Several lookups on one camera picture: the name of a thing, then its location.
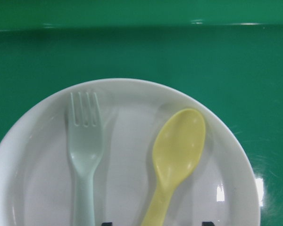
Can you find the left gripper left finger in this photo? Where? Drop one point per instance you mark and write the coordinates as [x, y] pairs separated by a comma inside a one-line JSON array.
[[106, 224]]

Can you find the yellow plastic spoon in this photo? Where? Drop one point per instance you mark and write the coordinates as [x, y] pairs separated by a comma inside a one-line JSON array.
[[175, 155]]

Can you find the pale green plastic fork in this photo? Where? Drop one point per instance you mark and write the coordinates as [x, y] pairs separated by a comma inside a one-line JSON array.
[[85, 151]]

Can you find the green plastic tray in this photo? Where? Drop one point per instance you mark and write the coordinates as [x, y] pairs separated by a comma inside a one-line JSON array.
[[227, 54]]

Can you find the white round plate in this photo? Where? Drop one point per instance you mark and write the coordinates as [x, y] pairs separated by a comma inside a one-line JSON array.
[[36, 182]]

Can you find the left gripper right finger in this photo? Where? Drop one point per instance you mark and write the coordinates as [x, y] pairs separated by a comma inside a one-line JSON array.
[[207, 223]]

